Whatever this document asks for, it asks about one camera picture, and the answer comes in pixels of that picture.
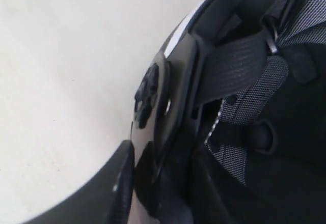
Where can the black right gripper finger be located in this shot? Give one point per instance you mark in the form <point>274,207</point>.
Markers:
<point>106,198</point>

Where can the black helmet with tinted visor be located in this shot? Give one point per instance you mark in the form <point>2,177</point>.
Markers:
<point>232,115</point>

